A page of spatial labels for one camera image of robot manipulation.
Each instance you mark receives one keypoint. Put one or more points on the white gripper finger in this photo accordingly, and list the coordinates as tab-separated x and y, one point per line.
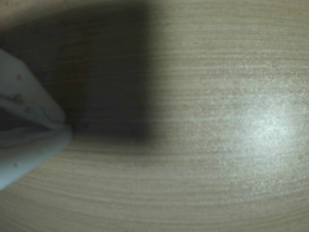
26	157
26	89

